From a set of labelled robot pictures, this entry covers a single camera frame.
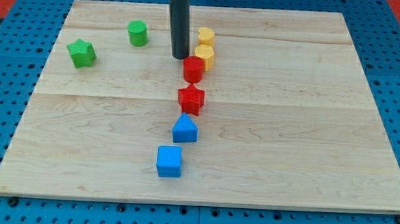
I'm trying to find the red cylinder block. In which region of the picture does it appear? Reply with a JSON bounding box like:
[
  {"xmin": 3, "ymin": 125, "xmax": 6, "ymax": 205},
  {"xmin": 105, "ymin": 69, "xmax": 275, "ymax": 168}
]
[{"xmin": 183, "ymin": 56, "xmax": 205, "ymax": 84}]

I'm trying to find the yellow hexagon block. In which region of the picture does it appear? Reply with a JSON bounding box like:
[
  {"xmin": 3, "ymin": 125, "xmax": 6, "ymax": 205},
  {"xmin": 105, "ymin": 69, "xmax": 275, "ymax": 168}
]
[{"xmin": 195, "ymin": 44, "xmax": 215, "ymax": 71}]

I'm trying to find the red star block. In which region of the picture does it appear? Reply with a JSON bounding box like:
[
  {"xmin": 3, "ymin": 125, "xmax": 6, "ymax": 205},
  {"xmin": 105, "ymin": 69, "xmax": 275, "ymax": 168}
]
[{"xmin": 177, "ymin": 84, "xmax": 205, "ymax": 116}]

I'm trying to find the green star block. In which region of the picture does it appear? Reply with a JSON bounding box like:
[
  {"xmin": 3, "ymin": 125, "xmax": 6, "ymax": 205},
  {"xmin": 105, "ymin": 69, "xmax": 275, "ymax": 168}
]
[{"xmin": 66, "ymin": 38, "xmax": 97, "ymax": 69}]

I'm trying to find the yellow crescent block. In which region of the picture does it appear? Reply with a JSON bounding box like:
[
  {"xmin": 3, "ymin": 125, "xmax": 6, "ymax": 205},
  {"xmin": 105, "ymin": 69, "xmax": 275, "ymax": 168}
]
[{"xmin": 198, "ymin": 27, "xmax": 215, "ymax": 47}]

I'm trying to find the blue cube block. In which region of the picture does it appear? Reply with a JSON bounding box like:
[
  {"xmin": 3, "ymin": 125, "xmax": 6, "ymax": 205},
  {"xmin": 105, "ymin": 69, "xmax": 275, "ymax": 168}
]
[{"xmin": 156, "ymin": 146, "xmax": 182, "ymax": 177}]

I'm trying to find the blue triangle block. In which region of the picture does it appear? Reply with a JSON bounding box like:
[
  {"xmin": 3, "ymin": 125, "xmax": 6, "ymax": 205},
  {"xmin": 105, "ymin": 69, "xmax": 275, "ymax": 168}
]
[{"xmin": 171, "ymin": 112, "xmax": 199, "ymax": 143}]

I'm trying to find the green cylinder block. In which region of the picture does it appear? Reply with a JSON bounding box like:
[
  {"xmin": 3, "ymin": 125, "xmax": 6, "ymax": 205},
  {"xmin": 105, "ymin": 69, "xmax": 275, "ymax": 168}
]
[{"xmin": 127, "ymin": 20, "xmax": 149, "ymax": 47}]

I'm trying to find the wooden board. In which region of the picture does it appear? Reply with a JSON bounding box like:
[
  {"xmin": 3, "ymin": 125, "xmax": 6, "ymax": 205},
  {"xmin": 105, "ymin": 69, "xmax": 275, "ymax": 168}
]
[{"xmin": 0, "ymin": 0, "xmax": 400, "ymax": 214}]

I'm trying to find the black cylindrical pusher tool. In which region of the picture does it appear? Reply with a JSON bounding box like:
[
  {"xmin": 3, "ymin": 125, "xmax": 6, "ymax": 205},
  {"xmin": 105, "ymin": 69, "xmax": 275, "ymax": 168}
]
[{"xmin": 168, "ymin": 0, "xmax": 190, "ymax": 60}]

